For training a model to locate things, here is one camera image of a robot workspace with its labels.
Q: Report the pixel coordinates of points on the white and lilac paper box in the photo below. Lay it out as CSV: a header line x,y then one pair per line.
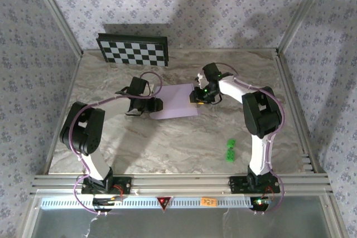
x,y
178,101

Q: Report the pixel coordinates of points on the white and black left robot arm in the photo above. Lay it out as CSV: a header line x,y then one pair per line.
x,y
83,129

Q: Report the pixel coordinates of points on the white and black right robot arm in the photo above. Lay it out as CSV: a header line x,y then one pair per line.
x,y
260,115

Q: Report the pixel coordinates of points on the small green building block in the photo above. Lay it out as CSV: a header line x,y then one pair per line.
x,y
231,143

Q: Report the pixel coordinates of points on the black and white checkerboard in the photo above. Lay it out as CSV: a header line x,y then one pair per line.
x,y
132,51

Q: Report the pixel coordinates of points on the large green building block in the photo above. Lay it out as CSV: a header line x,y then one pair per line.
x,y
230,156

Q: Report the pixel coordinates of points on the orange paper label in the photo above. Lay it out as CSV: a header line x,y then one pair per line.
x,y
208,201

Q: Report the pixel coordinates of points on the red triangle warning sticker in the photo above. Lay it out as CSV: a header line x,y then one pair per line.
x,y
164,201

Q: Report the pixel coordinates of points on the black controller board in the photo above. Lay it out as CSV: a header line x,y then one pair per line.
x,y
260,203
106,201

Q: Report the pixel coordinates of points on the aluminium side rail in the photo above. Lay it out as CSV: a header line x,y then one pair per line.
x,y
68,93
291,96

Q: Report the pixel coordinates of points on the long aluminium frame rail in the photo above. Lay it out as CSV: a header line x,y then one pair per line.
x,y
178,183

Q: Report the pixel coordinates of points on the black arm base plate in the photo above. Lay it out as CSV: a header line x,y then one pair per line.
x,y
124,185
237,184

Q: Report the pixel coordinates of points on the grey lower frame panel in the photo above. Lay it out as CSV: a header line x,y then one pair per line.
x,y
178,224

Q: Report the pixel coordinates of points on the aluminium frame post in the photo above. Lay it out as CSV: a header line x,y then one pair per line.
x,y
57,12
302,12

